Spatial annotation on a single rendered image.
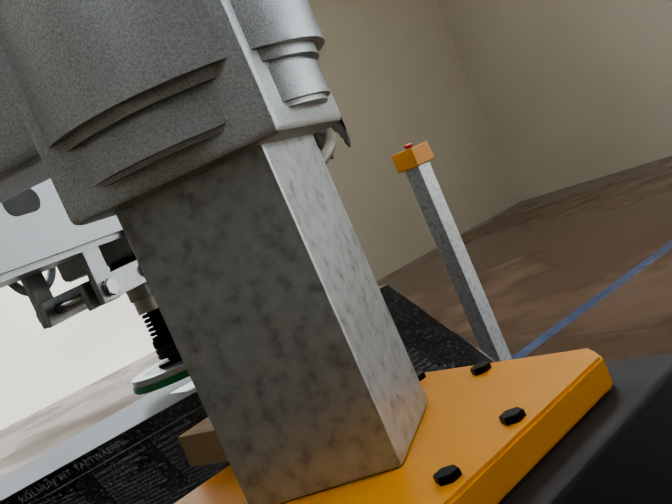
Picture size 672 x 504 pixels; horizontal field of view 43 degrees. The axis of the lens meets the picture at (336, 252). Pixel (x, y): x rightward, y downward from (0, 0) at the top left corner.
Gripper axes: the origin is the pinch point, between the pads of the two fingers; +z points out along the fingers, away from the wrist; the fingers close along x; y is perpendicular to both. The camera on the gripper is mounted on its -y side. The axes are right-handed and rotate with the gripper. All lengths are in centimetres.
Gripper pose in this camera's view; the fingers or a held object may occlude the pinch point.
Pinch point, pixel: (339, 150)
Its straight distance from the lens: 242.4
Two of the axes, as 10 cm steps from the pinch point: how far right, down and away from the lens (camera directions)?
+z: 5.1, 7.5, 4.2
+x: -8.2, 5.7, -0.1
